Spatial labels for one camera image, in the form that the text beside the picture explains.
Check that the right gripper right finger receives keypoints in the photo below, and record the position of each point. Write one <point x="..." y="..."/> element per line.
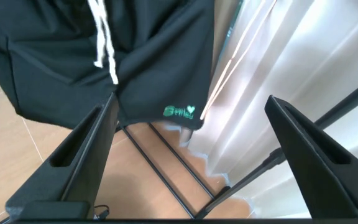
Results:
<point x="315" y="174"/>

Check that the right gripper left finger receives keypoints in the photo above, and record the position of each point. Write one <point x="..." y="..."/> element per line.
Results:
<point x="73" y="174"/>

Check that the black clothes rack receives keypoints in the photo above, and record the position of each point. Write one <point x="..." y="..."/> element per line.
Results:
<point x="346" y="102"/>

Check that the pink clothes hanger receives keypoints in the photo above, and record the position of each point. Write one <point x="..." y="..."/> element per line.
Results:
<point x="204" y="114"/>

